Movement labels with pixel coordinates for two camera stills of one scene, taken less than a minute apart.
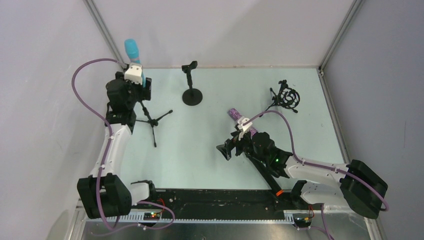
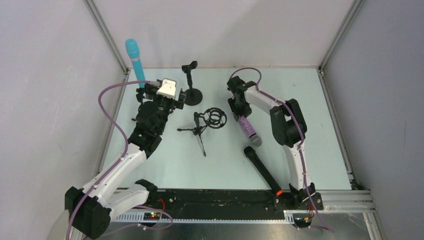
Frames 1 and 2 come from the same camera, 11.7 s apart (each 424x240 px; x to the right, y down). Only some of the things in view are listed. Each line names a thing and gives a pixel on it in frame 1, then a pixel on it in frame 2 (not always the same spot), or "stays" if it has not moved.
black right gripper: [237, 145] -> [240, 108]
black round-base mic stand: [192, 97] stays
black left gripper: [145, 89] -> [145, 93]
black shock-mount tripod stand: [286, 97] -> [214, 118]
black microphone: [267, 174] stays
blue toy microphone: [132, 49] stays
